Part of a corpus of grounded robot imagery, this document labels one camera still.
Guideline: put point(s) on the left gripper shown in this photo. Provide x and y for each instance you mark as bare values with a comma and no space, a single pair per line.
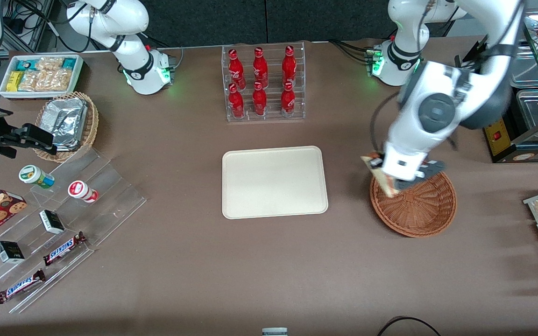
380,163

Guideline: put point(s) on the triangular packaged sandwich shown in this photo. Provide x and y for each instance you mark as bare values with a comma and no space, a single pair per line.
385,183

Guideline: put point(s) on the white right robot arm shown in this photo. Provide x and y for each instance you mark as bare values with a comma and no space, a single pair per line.
133,60

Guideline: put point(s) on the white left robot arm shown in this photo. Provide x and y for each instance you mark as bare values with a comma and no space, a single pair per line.
437,112

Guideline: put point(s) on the brown round wicker basket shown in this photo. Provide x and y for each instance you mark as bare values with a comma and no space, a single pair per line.
418,210

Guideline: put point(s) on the light wicker basket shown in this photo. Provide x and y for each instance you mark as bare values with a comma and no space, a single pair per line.
89,135

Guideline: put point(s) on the cream rectangular plastic tray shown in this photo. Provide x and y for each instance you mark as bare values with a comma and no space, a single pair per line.
273,182

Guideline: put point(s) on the green lid yogurt cup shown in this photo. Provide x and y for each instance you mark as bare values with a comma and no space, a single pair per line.
34,176

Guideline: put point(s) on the silver foil wrapped package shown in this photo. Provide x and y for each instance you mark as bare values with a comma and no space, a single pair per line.
66,122

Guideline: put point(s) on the white snack bin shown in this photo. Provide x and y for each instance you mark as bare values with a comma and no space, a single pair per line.
5,93

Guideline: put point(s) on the yellow snack pack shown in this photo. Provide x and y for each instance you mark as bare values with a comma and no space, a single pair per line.
14,80

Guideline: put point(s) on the red lid yogurt cup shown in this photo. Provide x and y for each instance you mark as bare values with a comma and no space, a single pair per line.
81,191

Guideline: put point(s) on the teal snack pack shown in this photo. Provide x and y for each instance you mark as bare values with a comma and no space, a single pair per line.
25,64
69,62

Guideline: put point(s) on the small black carton box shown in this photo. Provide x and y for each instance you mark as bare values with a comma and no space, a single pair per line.
52,222
10,252

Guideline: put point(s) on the clear acrylic tiered stand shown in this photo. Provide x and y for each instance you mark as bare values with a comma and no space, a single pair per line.
110,205

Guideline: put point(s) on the Snickers chocolate bar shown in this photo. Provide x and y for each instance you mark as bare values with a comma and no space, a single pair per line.
64,248
20,285

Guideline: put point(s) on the black box with yellow panel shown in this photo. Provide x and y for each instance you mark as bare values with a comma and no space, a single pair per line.
498,137

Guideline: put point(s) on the red cola bottle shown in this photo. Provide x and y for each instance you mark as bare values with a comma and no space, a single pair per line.
259,100
237,101
235,67
260,66
287,99
289,64

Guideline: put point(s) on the clear acrylic bottle rack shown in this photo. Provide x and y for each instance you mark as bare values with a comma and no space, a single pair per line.
269,117

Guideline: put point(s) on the glass food display case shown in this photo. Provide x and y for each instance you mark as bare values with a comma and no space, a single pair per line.
537,70

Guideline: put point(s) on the small grey device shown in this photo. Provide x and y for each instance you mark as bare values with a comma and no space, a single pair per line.
274,332

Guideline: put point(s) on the aluminium frame post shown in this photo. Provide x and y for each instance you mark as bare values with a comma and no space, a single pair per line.
45,14

